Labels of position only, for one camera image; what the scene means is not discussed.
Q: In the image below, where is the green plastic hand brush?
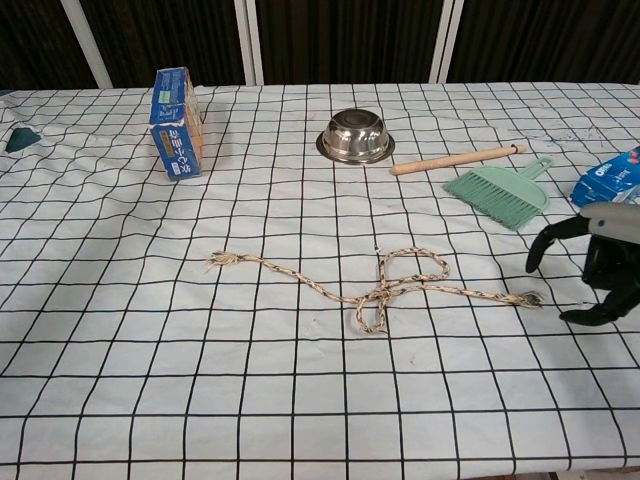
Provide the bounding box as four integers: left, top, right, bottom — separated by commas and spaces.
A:
441, 156, 556, 232

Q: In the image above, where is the black slatted partition panel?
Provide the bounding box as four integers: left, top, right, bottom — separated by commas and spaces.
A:
0, 0, 99, 91
79, 0, 249, 87
447, 0, 640, 85
254, 0, 444, 85

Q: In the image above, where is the wooden stick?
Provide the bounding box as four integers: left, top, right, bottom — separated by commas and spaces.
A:
389, 143, 527, 177

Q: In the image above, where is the blue Oreo cookie package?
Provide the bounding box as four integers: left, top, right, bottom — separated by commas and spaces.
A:
571, 146, 640, 207

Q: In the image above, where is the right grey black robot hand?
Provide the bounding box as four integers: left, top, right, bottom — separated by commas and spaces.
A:
525, 201, 640, 327

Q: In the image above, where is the white partition frame post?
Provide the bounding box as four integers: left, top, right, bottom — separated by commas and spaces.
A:
234, 0, 265, 85
428, 0, 465, 84
60, 0, 112, 90

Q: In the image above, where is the stainless steel bowl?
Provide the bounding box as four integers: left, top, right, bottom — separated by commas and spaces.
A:
314, 109, 397, 164

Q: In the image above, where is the teal small object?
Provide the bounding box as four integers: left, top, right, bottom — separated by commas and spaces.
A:
5, 127, 41, 152

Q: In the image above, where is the blue cardboard carton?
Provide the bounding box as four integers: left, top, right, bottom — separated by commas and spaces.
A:
148, 65, 206, 181

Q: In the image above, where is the white black checked tablecloth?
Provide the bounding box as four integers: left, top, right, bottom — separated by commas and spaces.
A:
0, 82, 640, 474

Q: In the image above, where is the beige braided rope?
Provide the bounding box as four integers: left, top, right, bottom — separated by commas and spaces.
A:
207, 248, 546, 335

